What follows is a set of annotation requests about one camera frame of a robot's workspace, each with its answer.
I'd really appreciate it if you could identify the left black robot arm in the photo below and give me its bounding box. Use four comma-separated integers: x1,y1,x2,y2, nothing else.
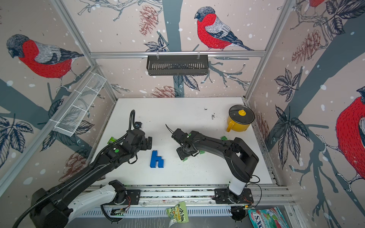
13,129,153,228

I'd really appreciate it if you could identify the colourful wipes pack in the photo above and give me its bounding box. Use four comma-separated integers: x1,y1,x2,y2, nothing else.
248,207,289,228

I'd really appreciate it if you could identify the white wire mesh basket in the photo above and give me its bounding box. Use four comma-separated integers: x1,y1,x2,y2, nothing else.
53,73,106,136

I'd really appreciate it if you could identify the yellow pot with glass lid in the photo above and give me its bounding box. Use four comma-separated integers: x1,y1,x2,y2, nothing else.
226,104,255,132

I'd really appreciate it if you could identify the green snack packet on table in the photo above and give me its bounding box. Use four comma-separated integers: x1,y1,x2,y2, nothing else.
107,137,117,144

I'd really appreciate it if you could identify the long green lego brick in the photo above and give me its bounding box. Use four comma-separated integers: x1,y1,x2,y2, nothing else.
182,151,205,162

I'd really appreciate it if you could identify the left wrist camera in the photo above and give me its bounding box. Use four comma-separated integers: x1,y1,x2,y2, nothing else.
134,122,143,129

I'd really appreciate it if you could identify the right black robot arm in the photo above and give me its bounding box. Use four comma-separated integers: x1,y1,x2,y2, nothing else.
172,128,259,196

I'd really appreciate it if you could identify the long blue lego brick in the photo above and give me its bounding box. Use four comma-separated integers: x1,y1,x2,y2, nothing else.
150,150,164,168

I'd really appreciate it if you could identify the black wire shelf basket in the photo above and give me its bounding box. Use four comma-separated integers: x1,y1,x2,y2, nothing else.
146,55,209,76

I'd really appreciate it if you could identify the green snack bag front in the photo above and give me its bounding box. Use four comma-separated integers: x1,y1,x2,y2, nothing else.
166,201,189,228

